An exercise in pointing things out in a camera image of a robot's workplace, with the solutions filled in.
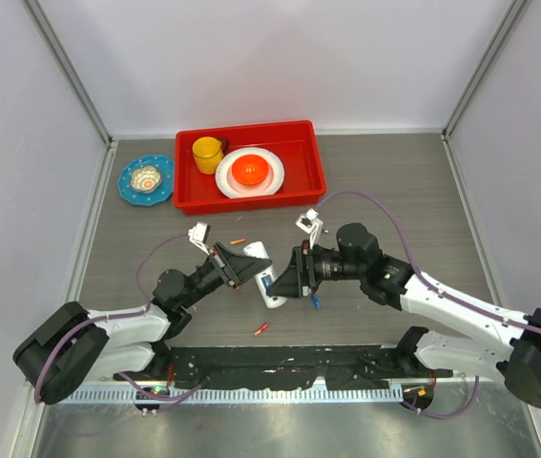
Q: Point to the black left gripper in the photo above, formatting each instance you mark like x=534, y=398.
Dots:
x=244, y=266

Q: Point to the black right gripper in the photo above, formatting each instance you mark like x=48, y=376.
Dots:
x=290, y=282

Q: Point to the white air conditioner remote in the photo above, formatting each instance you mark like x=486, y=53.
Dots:
x=257, y=249

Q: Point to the blue battery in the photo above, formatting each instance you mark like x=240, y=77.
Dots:
x=266, y=281
x=316, y=302

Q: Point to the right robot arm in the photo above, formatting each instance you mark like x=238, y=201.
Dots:
x=493, y=342

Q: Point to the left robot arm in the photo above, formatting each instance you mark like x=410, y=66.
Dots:
x=75, y=345

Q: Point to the orange battery left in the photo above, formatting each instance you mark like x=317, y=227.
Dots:
x=261, y=329

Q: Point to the red plastic tray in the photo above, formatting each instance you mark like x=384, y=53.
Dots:
x=293, y=142

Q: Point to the white plate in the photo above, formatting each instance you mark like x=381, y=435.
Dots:
x=231, y=189

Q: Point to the orange bowl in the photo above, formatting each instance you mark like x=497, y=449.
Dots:
x=250, y=170

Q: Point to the yellow mug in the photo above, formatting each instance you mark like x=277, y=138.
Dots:
x=208, y=152

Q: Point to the blue dotted plate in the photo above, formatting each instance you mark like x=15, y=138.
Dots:
x=162, y=193

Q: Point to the small patterned bowl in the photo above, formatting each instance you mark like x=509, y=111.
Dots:
x=145, y=179

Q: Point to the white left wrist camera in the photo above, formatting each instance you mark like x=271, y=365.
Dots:
x=198, y=235

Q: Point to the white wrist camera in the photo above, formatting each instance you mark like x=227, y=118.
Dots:
x=198, y=235
x=311, y=225

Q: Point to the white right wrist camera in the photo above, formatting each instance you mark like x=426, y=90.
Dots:
x=311, y=225

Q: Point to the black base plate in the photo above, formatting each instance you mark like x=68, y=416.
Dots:
x=287, y=368

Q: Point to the white cable duct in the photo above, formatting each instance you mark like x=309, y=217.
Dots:
x=318, y=393

